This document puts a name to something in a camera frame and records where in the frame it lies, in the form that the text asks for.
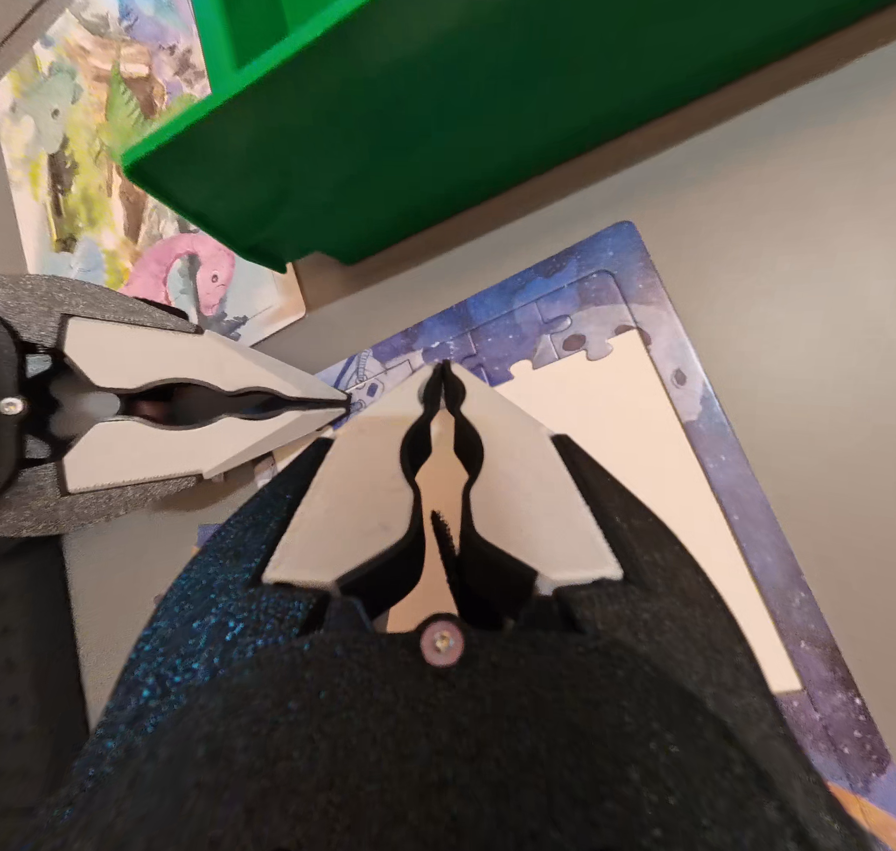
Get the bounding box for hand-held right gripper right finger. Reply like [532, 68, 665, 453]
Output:
[442, 361, 625, 617]

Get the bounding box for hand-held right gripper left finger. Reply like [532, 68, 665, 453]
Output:
[261, 363, 445, 617]

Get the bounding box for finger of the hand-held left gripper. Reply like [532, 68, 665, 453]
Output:
[60, 314, 351, 409]
[62, 403, 350, 495]

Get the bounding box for blue space puzzle tray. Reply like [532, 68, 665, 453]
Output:
[269, 221, 893, 806]

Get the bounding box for colourful dinosaur puzzle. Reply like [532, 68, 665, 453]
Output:
[0, 0, 308, 345]

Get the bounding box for green plastic bin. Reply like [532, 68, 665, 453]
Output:
[120, 0, 896, 272]

